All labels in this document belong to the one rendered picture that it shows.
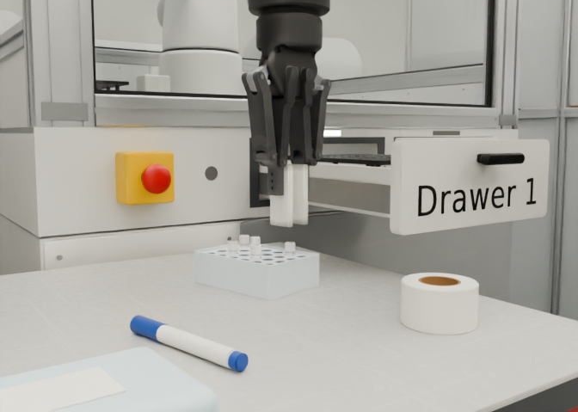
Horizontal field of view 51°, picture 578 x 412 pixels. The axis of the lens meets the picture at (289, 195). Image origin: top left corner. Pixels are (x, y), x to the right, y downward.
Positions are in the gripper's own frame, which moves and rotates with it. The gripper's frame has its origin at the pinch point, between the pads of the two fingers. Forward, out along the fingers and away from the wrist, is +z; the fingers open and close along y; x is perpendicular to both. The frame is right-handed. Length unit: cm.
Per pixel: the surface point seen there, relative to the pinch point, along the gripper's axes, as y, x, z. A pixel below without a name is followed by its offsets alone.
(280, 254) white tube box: 0.5, -0.8, 7.0
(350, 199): -12.3, 0.0, 1.5
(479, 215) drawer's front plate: -21.6, 13.7, 3.3
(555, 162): -215, -38, 5
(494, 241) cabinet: -77, -7, 16
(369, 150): -43.5, -17.9, -4.1
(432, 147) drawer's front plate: -12.8, 11.4, -5.5
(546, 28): -220, -46, -52
